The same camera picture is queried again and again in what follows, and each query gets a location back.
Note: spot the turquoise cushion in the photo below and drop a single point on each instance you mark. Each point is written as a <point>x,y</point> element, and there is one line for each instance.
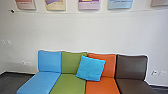
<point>90,68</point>

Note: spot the green sofa chair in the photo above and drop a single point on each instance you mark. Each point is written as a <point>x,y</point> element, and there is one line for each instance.
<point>68,85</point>

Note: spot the orange sofa chair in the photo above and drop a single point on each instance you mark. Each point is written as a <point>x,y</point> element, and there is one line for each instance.
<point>101,87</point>

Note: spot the brown sofa chair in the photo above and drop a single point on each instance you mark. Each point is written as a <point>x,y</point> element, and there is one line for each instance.
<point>131,68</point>

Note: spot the blue sofa chair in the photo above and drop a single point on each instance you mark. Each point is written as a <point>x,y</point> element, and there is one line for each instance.
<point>40,83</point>

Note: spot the purple wall poster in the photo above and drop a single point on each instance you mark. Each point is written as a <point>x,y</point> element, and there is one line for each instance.
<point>89,4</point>

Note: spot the yellow wall poster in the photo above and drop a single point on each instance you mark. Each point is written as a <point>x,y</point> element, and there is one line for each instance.
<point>55,4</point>

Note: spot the light blue wall poster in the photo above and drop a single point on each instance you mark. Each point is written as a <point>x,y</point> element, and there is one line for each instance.
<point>120,4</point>

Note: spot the white wall socket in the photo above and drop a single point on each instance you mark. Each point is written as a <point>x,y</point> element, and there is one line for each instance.
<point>158,72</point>
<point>27,63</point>

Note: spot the orange wall poster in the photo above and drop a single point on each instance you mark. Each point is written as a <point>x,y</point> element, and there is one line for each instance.
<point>25,4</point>

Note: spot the white wall switch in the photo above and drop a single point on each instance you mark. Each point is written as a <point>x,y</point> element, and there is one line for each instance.
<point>6,41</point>

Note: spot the small black wall fixture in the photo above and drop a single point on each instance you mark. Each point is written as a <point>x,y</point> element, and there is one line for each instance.
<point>11,11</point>

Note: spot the pink wall poster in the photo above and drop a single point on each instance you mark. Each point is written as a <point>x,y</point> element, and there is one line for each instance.
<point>160,2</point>

